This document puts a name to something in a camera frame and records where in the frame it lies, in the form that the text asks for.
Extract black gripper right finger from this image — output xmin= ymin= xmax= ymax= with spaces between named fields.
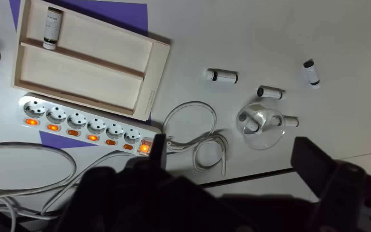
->
xmin=290 ymin=136 xmax=366 ymax=204

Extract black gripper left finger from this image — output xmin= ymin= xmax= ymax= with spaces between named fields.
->
xmin=148 ymin=133 xmax=169 ymax=172

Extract clear glass cup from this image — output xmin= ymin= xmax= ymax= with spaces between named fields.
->
xmin=236 ymin=100 xmax=287 ymax=152

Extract white power strip orange switches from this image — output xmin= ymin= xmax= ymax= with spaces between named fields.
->
xmin=17 ymin=94 xmax=164 ymax=158

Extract light wooden divided tray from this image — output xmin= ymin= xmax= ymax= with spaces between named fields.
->
xmin=12 ymin=0 xmax=173 ymax=123

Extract purple paper sheet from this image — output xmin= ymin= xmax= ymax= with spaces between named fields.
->
xmin=8 ymin=0 xmax=151 ymax=151

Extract white power strip cable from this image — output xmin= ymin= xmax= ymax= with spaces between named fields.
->
xmin=161 ymin=100 xmax=231 ymax=178

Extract white looped cable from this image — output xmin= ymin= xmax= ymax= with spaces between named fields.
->
xmin=0 ymin=141 xmax=132 ymax=222

